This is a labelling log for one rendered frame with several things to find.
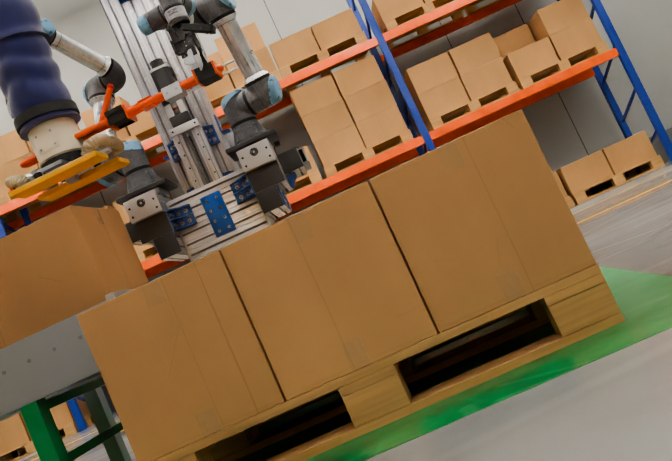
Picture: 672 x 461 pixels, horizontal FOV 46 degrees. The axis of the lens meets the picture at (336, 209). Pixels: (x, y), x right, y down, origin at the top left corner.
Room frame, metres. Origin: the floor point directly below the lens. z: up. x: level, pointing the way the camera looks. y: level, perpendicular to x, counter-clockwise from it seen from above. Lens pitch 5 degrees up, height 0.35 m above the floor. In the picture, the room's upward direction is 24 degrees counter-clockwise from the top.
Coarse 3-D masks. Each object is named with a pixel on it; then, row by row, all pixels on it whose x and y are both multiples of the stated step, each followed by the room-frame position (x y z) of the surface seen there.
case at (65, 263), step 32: (32, 224) 2.56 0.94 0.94; (64, 224) 2.55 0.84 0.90; (96, 224) 2.69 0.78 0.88; (0, 256) 2.57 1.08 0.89; (32, 256) 2.56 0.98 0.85; (64, 256) 2.55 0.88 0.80; (96, 256) 2.58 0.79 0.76; (128, 256) 2.85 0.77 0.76; (0, 288) 2.58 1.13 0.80; (32, 288) 2.57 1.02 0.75; (64, 288) 2.56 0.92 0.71; (96, 288) 2.55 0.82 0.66; (128, 288) 2.73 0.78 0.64; (0, 320) 2.58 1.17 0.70; (32, 320) 2.57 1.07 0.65
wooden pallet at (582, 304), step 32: (544, 288) 1.84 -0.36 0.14; (576, 288) 1.83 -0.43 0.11; (608, 288) 1.83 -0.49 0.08; (480, 320) 1.85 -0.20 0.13; (544, 320) 2.26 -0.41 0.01; (576, 320) 1.83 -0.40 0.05; (608, 320) 1.83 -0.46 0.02; (416, 352) 1.87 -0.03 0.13; (448, 352) 2.40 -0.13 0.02; (480, 352) 2.28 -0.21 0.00; (512, 352) 1.94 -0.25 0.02; (544, 352) 1.84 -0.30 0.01; (352, 384) 1.88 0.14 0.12; (384, 384) 1.88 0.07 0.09; (448, 384) 1.90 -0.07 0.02; (256, 416) 1.90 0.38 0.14; (320, 416) 2.32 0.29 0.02; (352, 416) 1.88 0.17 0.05; (384, 416) 1.88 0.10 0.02; (192, 448) 1.92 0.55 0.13; (224, 448) 2.35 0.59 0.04; (256, 448) 2.34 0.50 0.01; (320, 448) 1.89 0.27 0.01
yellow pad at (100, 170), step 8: (112, 160) 2.77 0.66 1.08; (120, 160) 2.77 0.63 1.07; (128, 160) 2.85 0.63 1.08; (96, 168) 2.77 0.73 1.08; (104, 168) 2.77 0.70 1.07; (112, 168) 2.81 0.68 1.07; (80, 176) 2.78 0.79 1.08; (88, 176) 2.78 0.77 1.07; (96, 176) 2.82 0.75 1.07; (64, 184) 2.79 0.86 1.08; (72, 184) 2.79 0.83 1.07; (80, 184) 2.83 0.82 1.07; (48, 192) 2.79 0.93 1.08; (56, 192) 2.80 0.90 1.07; (64, 192) 2.84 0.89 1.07; (48, 200) 2.85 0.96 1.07
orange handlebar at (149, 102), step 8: (184, 80) 2.65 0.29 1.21; (192, 80) 2.65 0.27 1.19; (184, 88) 2.70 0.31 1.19; (152, 96) 2.67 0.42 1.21; (160, 96) 2.66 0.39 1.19; (136, 104) 2.67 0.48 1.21; (144, 104) 2.67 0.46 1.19; (152, 104) 2.68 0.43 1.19; (128, 112) 2.68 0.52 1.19; (136, 112) 2.72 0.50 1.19; (104, 120) 2.69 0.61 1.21; (88, 128) 2.69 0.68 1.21; (96, 128) 2.69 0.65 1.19; (104, 128) 2.73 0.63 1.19; (80, 136) 2.70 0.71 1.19; (88, 136) 2.74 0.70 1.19; (24, 160) 2.72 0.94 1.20; (32, 160) 2.72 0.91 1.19
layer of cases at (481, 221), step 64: (512, 128) 1.83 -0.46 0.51; (384, 192) 1.86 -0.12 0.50; (448, 192) 1.85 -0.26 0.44; (512, 192) 1.84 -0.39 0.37; (256, 256) 1.89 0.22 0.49; (320, 256) 1.88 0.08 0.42; (384, 256) 1.87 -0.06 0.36; (448, 256) 1.85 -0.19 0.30; (512, 256) 1.84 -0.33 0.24; (576, 256) 1.83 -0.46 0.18; (128, 320) 1.92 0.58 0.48; (192, 320) 1.91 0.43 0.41; (256, 320) 1.90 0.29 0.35; (320, 320) 1.88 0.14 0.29; (384, 320) 1.87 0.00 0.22; (448, 320) 1.86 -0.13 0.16; (128, 384) 1.93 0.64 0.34; (192, 384) 1.91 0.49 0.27; (256, 384) 1.90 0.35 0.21; (320, 384) 1.89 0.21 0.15
